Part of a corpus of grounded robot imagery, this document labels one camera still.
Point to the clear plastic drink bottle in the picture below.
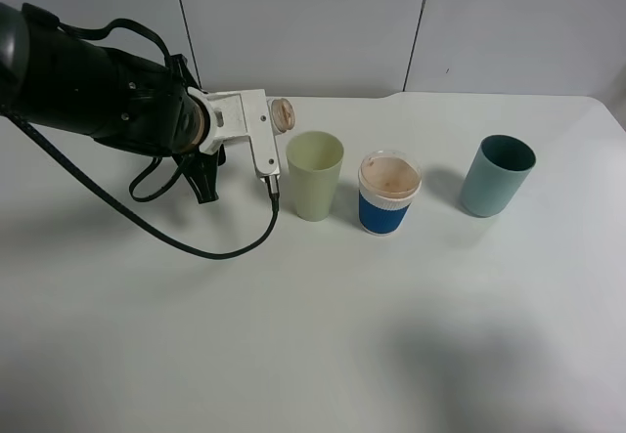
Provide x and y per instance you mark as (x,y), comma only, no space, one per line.
(282,115)

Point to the blue sleeved paper cup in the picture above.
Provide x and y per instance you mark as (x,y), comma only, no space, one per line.
(388,183)

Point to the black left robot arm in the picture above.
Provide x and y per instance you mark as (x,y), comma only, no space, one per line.
(118,85)

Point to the pale green plastic cup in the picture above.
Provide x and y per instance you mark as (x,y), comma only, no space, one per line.
(314,161)

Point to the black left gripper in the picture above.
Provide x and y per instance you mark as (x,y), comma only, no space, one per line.
(201,168)

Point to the teal cylindrical cup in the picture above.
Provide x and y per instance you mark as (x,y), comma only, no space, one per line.
(499,168)

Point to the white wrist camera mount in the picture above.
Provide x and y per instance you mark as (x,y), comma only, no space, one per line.
(236,116)

